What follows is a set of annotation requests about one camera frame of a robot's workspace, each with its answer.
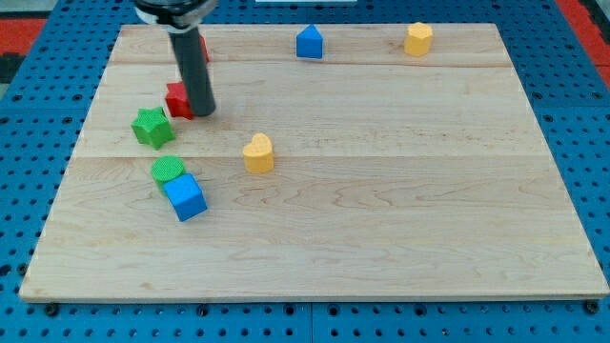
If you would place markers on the blue pentagon house block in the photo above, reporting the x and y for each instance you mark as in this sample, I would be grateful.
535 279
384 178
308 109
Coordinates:
309 43

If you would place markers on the red star block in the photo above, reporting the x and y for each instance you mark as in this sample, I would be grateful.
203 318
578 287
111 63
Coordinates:
177 101

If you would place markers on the yellow hexagon block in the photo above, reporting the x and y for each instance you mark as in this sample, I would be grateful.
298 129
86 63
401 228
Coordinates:
418 39

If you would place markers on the light wooden board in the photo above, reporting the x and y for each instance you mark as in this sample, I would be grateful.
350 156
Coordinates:
395 179

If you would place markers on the green cylinder block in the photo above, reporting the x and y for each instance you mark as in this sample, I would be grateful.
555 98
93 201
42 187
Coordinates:
165 169

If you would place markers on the red block behind rod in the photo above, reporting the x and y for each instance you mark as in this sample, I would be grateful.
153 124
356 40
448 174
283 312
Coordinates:
204 49

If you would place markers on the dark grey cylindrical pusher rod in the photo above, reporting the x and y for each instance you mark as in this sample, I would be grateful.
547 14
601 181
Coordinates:
191 62

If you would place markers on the green star block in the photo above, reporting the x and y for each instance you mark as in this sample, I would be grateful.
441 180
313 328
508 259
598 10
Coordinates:
152 127

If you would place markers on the blue cube block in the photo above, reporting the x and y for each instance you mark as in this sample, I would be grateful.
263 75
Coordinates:
186 197

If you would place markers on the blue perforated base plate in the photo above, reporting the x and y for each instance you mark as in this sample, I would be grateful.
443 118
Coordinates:
46 103

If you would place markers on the yellow heart block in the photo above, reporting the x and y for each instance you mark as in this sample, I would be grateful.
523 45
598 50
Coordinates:
258 155

